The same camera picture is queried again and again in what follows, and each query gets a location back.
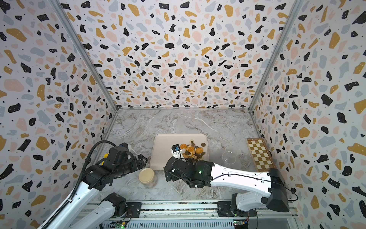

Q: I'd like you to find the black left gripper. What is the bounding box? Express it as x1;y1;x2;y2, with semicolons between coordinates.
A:
114;153;149;178

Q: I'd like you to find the jar with beige lid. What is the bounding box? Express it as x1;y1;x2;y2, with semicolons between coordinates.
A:
139;168;157;188

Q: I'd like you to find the clear plastic cookie jar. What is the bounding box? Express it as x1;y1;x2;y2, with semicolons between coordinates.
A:
222;146;239;165

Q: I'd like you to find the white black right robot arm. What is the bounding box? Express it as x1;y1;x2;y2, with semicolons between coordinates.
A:
164;157;290;212

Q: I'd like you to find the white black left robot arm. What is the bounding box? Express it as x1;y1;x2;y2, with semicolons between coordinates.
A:
40;143;148;229

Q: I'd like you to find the pile of poured cookies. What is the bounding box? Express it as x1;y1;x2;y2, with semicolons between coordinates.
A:
179;139;209;161

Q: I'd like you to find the cream rectangular tray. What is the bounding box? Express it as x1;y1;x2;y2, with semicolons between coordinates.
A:
150;134;210;170

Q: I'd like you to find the wooden chessboard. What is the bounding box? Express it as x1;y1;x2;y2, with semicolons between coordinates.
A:
246;138;276;172

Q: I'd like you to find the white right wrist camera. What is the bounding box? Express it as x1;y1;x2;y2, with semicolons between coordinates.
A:
171;144;182;158

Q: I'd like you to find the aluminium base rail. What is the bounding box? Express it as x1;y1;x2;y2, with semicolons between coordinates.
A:
65;199;298;229

